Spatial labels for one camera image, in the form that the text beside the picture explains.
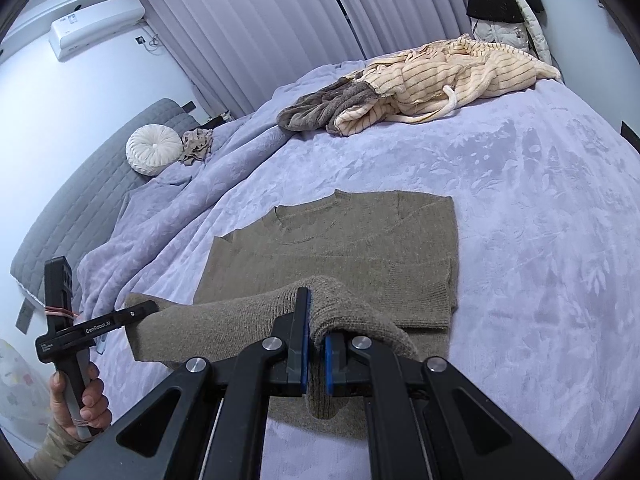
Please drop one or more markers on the lavender floral blanket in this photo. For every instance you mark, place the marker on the lavender floral blanket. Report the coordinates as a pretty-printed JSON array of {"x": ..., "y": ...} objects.
[{"x": 525, "y": 210}]

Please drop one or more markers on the small black object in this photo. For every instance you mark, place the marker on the small black object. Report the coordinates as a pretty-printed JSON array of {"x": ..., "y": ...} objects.
[{"x": 217, "y": 122}]

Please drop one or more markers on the cream striped garment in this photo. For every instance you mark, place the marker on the cream striped garment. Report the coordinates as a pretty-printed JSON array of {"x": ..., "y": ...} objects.
[{"x": 450, "y": 75}]

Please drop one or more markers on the lavender curtains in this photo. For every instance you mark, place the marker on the lavender curtains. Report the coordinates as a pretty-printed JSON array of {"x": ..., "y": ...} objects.
[{"x": 250, "y": 20}]

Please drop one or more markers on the wall socket with plug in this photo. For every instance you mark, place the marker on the wall socket with plug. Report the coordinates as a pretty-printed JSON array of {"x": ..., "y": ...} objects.
[{"x": 145, "y": 41}]

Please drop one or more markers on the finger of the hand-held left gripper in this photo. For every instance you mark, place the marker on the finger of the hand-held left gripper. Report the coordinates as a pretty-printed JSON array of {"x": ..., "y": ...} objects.
[{"x": 141, "y": 313}]

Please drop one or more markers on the black glitter bag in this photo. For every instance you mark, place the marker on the black glitter bag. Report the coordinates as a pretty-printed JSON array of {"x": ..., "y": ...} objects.
[{"x": 492, "y": 2}]

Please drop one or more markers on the grey brown fuzzy garment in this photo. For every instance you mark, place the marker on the grey brown fuzzy garment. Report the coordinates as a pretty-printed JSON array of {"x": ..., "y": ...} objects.
[{"x": 320, "y": 105}]

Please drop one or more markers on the person's left forearm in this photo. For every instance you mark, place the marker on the person's left forearm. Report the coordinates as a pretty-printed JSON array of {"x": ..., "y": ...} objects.
[{"x": 55, "y": 452}]

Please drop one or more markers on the grey quilted headboard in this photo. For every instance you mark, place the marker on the grey quilted headboard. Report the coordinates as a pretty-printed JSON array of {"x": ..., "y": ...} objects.
[{"x": 80, "y": 200}]

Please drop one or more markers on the dark panel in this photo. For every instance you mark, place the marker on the dark panel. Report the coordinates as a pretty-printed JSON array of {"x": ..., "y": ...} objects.
[{"x": 631, "y": 132}]

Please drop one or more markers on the white air conditioner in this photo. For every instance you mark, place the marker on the white air conditioner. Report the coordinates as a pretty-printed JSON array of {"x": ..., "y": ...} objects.
[{"x": 95, "y": 25}]

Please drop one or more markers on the leopard print cloth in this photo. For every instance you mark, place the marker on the leopard print cloth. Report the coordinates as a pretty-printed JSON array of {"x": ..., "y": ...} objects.
[{"x": 196, "y": 146}]

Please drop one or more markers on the white puffer jacket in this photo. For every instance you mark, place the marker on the white puffer jacket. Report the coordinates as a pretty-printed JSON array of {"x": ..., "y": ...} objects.
[{"x": 505, "y": 35}]

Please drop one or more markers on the olive brown knit sweater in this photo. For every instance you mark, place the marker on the olive brown knit sweater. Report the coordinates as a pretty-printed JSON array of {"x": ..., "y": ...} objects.
[{"x": 350, "y": 255}]

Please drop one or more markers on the person's left hand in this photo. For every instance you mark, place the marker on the person's left hand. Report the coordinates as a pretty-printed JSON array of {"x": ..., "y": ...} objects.
[{"x": 97, "y": 400}]

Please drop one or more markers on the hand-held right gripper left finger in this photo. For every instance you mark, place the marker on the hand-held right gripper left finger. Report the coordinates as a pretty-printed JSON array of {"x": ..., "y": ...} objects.
[{"x": 304, "y": 345}]

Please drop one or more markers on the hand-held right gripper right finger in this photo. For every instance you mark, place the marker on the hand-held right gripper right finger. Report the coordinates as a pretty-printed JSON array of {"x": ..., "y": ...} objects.
[{"x": 329, "y": 367}]

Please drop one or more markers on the round white pleated pillow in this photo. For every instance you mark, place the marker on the round white pleated pillow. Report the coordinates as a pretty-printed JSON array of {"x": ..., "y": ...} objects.
[{"x": 152, "y": 150}]

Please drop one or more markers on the white printed cushion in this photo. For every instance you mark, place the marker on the white printed cushion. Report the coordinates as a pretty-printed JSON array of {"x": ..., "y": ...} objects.
[{"x": 20, "y": 385}]

